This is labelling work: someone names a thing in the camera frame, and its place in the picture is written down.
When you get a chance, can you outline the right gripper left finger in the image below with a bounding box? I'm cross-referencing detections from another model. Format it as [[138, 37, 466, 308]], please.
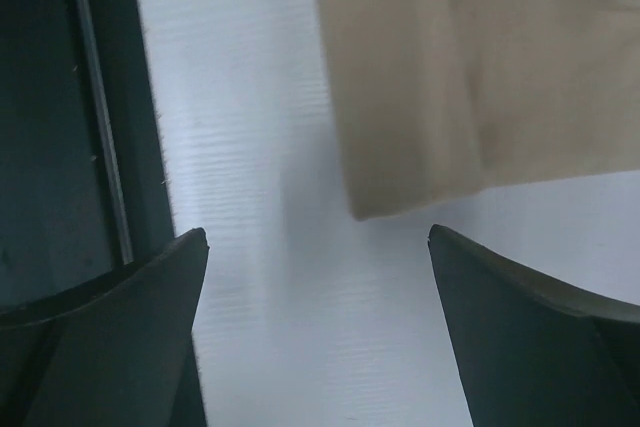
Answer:
[[1, 228, 209, 426]]

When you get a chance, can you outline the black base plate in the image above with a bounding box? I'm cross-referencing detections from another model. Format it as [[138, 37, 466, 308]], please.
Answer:
[[1, 0, 174, 307]]

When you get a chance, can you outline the beige t shirt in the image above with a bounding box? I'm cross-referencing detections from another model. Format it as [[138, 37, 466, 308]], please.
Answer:
[[317, 0, 639, 220]]

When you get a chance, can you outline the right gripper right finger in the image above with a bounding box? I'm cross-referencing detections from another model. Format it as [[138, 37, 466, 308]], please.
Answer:
[[428, 225, 639, 426]]

